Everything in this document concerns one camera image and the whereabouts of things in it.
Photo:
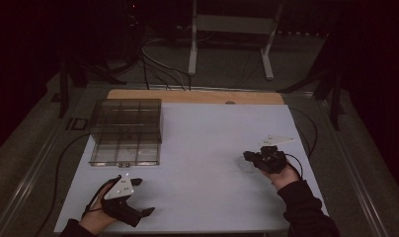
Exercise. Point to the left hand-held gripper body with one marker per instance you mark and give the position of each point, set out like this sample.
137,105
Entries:
120,191

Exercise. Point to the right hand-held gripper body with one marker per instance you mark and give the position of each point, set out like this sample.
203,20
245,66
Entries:
271,159

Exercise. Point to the smoky transparent drawer box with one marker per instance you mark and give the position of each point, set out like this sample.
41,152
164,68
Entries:
126,121

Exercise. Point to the person's right hand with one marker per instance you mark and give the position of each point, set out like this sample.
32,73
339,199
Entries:
283,179

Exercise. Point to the person's left hand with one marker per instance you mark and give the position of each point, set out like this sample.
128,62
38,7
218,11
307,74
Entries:
95,217

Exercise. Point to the white table mat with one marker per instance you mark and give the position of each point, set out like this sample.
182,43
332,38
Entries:
200,197

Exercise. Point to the black tripod stand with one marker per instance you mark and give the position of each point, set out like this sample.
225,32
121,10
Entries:
64,92
335,98

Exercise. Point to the white metal stand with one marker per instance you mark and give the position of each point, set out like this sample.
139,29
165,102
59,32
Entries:
233,23

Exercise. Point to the dark equipment rack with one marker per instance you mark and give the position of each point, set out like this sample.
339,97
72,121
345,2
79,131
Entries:
132,29

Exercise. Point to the black floor socket frame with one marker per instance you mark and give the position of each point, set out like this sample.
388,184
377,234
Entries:
70,124

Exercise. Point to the metal floor rail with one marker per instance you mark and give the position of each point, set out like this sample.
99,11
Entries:
26,184
355,177

